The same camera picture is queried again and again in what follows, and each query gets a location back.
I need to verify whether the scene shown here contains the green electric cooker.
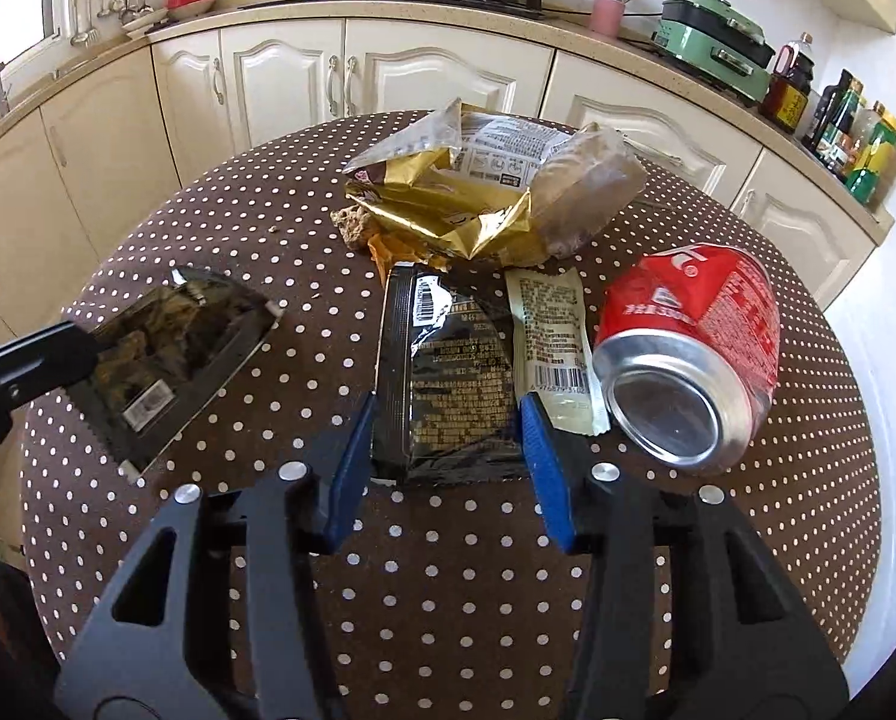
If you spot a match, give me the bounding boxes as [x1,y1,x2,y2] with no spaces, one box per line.
[652,0,775,106]

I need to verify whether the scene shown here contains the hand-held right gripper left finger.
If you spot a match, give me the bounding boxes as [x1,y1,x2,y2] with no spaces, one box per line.
[52,392,380,720]

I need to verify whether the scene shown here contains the clear printed plastic packet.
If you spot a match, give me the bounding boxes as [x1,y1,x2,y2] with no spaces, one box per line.
[455,111,648,260]

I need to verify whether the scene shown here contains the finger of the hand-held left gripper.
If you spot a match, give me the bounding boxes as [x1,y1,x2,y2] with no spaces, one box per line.
[0,351,102,421]
[0,321,102,383]

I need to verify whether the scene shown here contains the dark clear-window snack wrapper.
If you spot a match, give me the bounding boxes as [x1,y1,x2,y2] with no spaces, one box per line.
[65,265,282,477]

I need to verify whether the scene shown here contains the black snack wrapper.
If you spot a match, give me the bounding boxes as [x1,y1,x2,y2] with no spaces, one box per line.
[371,262,528,485]

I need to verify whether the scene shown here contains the hanging kitchen utensils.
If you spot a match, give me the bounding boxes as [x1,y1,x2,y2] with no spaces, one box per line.
[68,0,156,46]

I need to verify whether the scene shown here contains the red drink can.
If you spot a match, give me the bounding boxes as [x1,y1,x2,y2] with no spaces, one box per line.
[592,244,783,473]

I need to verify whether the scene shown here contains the pink utensil holder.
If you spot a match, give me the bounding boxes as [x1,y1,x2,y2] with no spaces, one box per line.
[589,0,627,38]

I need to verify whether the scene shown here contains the round polka-dot table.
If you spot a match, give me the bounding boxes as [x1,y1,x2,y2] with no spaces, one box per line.
[20,111,882,720]

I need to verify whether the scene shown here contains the cream base cabinets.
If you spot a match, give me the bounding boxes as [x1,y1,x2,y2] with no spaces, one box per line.
[0,11,895,331]

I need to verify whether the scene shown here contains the green bottle yellow cap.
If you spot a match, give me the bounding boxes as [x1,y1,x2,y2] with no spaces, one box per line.
[845,101,896,205]

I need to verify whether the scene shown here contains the pale green sachet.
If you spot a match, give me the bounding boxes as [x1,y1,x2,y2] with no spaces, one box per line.
[504,268,612,436]

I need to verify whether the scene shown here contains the gold foil snack wrapper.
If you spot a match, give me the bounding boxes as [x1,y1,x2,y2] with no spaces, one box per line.
[343,97,546,271]

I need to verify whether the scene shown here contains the brown crumbly snack piece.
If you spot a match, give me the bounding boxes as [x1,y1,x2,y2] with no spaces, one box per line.
[331,202,377,250]

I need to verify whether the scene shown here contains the white bowls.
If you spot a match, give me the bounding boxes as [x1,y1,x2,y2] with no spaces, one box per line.
[121,7,170,38]

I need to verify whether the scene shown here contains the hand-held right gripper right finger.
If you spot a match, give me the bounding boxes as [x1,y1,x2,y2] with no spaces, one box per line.
[519,392,850,720]

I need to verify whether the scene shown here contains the dark glass bottle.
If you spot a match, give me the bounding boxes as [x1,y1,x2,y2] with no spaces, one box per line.
[804,69,865,158]
[830,90,873,175]

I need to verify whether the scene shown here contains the orange wrapper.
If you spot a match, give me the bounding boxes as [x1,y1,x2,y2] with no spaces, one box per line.
[365,231,449,278]

